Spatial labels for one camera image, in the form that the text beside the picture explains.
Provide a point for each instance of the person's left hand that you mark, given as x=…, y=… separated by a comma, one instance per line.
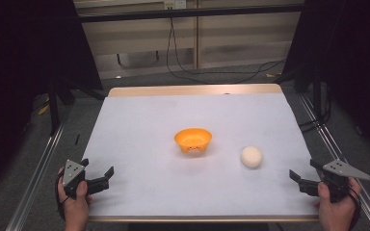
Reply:
x=75, y=208

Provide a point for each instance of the white wall socket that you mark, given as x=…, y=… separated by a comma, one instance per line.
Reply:
x=174, y=4

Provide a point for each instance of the black horizontal bar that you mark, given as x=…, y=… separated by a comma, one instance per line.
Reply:
x=189, y=13

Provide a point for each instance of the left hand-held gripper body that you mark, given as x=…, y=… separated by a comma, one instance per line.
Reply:
x=72, y=173

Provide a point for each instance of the aluminium floor rail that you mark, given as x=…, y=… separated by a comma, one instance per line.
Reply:
x=35, y=183
x=330, y=144

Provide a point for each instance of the black pen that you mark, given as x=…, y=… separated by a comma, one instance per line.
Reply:
x=77, y=139

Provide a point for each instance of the white round bun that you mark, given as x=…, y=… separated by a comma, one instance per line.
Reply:
x=251, y=157

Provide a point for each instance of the white table mat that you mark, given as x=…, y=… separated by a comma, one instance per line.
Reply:
x=160, y=179

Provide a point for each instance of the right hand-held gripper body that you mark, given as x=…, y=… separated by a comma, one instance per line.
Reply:
x=338, y=171

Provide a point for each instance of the black metal stand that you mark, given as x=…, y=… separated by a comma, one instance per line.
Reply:
x=53, y=109
x=317, y=96

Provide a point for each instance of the person's right hand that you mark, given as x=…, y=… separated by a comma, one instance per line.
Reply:
x=337, y=215

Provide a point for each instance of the orange plastic bowl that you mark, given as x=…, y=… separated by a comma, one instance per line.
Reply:
x=192, y=138

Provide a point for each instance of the black curtain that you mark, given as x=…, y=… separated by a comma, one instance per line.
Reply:
x=350, y=57
x=19, y=64

